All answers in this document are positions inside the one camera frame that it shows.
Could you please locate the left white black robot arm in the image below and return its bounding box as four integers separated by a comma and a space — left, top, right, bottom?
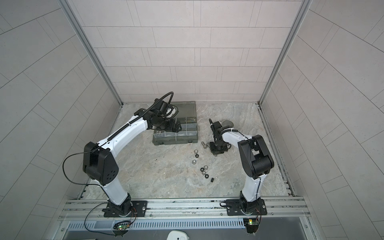
83, 99, 182, 217

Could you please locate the silver hex bolt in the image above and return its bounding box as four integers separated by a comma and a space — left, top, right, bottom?
201, 142, 211, 149

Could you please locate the right circuit board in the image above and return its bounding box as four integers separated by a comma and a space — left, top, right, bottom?
243, 219, 260, 234

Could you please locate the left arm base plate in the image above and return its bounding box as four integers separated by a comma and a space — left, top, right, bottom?
102, 201, 148, 218

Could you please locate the grey compartment organizer box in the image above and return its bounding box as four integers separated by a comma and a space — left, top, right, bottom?
153, 101, 198, 146

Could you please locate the aluminium mounting rail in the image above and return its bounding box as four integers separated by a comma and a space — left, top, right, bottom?
58, 197, 310, 232

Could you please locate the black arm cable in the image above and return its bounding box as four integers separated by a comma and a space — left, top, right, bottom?
62, 151, 103, 187

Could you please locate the left green circuit board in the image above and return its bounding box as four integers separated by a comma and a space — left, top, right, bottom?
113, 221, 132, 237

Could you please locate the ribbed grey ceramic cup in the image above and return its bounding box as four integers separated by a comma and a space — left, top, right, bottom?
221, 120, 234, 128

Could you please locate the white round object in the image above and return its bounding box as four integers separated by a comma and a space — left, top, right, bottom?
167, 230, 190, 240

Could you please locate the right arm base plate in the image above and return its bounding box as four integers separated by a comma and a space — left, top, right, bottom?
220, 198, 268, 216

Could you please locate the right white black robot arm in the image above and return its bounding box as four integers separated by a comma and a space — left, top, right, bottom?
209, 120, 275, 215

